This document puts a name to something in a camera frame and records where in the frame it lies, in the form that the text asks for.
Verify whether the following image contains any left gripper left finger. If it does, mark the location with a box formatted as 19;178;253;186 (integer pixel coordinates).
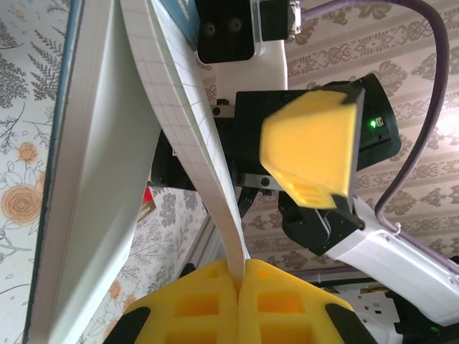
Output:
102;259;240;344

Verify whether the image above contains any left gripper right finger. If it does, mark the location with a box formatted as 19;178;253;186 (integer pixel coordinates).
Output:
238;258;376;344

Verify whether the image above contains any red booklet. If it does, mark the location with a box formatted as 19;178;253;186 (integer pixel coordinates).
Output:
138;175;159;225

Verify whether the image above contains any white notebook blue cover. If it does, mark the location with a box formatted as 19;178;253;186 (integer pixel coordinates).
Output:
23;0;252;344

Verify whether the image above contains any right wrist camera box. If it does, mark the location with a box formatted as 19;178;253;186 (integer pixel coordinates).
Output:
196;0;306;94

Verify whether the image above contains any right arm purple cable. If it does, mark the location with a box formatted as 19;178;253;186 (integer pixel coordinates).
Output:
303;0;459;268

